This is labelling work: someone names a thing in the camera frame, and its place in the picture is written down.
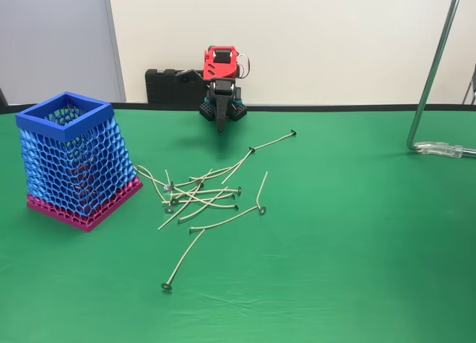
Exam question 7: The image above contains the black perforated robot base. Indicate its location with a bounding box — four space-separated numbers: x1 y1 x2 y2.
199 88 249 124

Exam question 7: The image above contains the candle wick with metal tab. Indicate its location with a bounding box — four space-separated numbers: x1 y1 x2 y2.
177 186 229 224
173 187 243 198
160 228 206 291
188 163 241 182
254 129 298 151
188 205 259 234
170 168 213 206
221 146 256 185
164 169 174 214
169 167 234 187
135 164 172 193
255 171 268 215
162 193 237 205
178 188 239 210
157 181 205 231

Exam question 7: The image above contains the blue magenta lattice basket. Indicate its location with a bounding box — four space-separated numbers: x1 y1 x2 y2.
14 92 144 233

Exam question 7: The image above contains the black plastic tool case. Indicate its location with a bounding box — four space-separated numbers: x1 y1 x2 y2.
144 68 211 106

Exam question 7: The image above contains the green cloth with black border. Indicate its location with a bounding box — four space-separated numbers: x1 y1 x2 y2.
0 103 476 343

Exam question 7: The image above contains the chrome stand pole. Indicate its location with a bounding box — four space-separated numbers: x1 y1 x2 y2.
406 0 476 160

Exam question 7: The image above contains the black gripper camera mount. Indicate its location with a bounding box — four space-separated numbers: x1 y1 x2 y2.
176 68 210 89

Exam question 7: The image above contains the red white servo cable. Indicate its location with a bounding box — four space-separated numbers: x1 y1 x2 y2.
236 53 253 80

